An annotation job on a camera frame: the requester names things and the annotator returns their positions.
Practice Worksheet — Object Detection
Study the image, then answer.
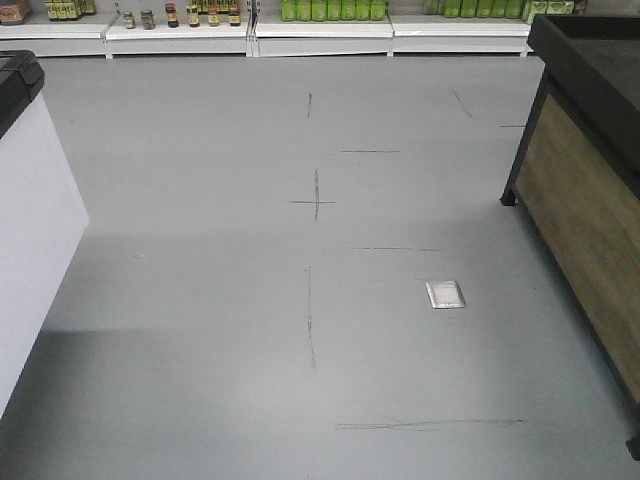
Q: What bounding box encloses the metal floor outlet plate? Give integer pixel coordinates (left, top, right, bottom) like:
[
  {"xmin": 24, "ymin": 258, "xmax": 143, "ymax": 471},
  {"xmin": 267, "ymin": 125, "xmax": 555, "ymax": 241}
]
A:
[{"xmin": 425, "ymin": 280, "xmax": 467, "ymax": 309}]

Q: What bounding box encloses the red label sauce jar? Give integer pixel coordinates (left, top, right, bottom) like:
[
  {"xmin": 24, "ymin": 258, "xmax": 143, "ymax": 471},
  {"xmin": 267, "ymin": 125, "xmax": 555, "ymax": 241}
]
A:
[{"xmin": 228, "ymin": 7, "xmax": 241, "ymax": 27}]

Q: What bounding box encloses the orange label sauce jar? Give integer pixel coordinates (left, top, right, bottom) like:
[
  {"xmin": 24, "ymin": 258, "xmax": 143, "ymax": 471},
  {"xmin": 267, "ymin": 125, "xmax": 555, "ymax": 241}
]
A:
[{"xmin": 207, "ymin": 5, "xmax": 220, "ymax": 27}]

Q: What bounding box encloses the black wooden display stand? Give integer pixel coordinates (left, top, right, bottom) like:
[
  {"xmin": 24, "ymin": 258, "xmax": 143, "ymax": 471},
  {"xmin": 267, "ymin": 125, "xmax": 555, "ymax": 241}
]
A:
[{"xmin": 500, "ymin": 13, "xmax": 640, "ymax": 461}]

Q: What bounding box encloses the yellow label sauce jar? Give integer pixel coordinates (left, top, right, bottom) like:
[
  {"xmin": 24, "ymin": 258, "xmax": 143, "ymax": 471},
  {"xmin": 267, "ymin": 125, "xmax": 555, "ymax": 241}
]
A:
[{"xmin": 186, "ymin": 4, "xmax": 200, "ymax": 28}]

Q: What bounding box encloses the red-lid sauce jar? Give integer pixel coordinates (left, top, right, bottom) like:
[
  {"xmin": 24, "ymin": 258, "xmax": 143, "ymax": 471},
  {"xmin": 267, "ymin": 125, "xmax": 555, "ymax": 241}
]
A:
[{"xmin": 164, "ymin": 2, "xmax": 179, "ymax": 28}]

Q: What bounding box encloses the white chest freezer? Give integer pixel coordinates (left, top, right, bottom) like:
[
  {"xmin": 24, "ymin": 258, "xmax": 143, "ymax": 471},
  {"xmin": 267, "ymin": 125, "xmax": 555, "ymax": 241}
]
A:
[{"xmin": 1, "ymin": 50, "xmax": 89, "ymax": 405}]

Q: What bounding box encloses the small green-lid jar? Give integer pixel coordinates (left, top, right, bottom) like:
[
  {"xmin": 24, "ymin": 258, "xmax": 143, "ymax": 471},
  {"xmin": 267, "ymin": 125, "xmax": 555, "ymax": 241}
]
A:
[
  {"xmin": 123, "ymin": 11, "xmax": 136, "ymax": 29},
  {"xmin": 140, "ymin": 10, "xmax": 155, "ymax": 30}
]

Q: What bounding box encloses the white store shelf unit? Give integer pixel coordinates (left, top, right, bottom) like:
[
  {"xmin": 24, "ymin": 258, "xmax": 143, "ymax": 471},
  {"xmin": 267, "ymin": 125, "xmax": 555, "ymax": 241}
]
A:
[{"xmin": 1, "ymin": 1, "xmax": 530, "ymax": 59}]

